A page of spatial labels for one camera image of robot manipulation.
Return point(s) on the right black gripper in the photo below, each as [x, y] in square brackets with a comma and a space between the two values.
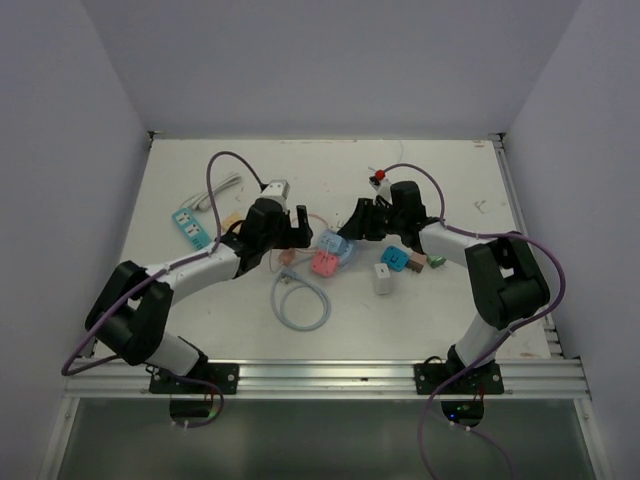
[360, 226]

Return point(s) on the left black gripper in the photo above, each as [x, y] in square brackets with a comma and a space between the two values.
[294, 236]

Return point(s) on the orange usb charger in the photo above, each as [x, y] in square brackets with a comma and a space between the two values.
[286, 257]

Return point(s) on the pink cube plug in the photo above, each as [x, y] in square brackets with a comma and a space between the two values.
[324, 264]

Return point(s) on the light blue round socket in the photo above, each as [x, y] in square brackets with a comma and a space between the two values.
[347, 255]

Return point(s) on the blue square adapter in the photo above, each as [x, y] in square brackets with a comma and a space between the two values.
[395, 258]

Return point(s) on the white charger plug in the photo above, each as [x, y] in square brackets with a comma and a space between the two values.
[383, 282]

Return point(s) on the tan wooden socket cube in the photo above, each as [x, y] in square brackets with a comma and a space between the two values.
[230, 220]

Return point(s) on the green plug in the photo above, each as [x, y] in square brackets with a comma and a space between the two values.
[436, 261]

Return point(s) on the teal power strip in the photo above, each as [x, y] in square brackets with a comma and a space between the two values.
[187, 223]

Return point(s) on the light blue usb charger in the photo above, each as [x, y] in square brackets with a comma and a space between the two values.
[332, 243]

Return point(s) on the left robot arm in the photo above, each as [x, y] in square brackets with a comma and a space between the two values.
[131, 312]

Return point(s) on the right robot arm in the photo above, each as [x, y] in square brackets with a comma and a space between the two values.
[506, 282]

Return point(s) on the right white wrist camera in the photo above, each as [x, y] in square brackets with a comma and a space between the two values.
[381, 184]

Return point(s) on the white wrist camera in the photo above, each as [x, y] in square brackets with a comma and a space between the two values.
[276, 190]
[381, 184]

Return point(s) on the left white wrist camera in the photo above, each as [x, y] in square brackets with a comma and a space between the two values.
[276, 190]

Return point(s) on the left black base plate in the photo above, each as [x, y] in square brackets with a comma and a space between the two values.
[204, 378]

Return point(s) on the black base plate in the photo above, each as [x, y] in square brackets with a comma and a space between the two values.
[436, 375]
[204, 378]

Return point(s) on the right side aluminium rail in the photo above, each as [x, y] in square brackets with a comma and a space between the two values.
[500, 151]

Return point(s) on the aluminium rail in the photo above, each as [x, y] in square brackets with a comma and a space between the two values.
[551, 379]
[500, 151]

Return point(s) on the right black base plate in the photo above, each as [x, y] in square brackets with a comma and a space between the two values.
[436, 375]

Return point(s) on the aluminium front rail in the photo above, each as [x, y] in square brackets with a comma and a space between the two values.
[551, 379]

